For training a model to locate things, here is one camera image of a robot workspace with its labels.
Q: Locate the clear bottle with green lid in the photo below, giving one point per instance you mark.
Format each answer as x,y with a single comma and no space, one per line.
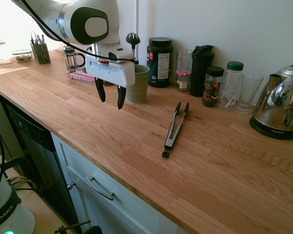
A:
232,83

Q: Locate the red striped book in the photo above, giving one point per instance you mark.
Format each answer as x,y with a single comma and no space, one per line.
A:
81,76

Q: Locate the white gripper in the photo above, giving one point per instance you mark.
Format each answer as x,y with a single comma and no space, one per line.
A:
110,70

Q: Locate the black protein powder tub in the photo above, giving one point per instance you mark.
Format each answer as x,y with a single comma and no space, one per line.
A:
160,63

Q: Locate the white wall pipe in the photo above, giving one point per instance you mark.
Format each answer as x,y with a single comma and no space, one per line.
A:
136,17

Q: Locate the glass french press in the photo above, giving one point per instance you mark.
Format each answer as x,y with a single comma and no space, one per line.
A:
72,59

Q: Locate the grey cutlery caddy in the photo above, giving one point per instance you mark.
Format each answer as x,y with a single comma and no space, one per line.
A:
41,53

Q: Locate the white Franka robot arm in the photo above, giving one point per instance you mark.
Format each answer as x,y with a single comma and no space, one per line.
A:
88,24

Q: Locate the pale green drawer cabinet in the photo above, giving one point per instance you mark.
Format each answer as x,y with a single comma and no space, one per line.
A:
117,209

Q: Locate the metal cutlery piece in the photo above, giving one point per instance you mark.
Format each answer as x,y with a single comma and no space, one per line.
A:
38,39
33,37
42,39

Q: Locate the black dishwasher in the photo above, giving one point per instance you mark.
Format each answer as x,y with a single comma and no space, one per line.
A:
41,156

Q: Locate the black kettle base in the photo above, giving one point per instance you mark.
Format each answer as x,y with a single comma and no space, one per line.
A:
271,130

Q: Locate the stainless steel electric kettle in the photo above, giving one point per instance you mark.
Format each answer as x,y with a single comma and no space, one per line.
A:
280,102

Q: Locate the clear drinking glass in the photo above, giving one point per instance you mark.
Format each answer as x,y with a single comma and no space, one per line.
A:
250,90

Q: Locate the round metal cabinet knob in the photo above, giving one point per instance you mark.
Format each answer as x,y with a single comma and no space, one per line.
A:
70,186

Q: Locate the steel tongs with black tips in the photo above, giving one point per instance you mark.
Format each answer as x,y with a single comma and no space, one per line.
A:
168,145

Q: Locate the green ribbed utensil holder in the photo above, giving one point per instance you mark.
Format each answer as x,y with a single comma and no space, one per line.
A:
139,87

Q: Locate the glass food container with nuts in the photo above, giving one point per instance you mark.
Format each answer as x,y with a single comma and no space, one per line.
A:
22,56

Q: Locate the glass jar with checkered band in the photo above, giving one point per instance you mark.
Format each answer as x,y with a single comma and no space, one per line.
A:
183,70

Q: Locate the spice jar with black lid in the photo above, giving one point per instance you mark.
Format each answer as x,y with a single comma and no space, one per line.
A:
212,87

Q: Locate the black shaker bottle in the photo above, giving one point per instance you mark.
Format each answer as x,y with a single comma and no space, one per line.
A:
201,70

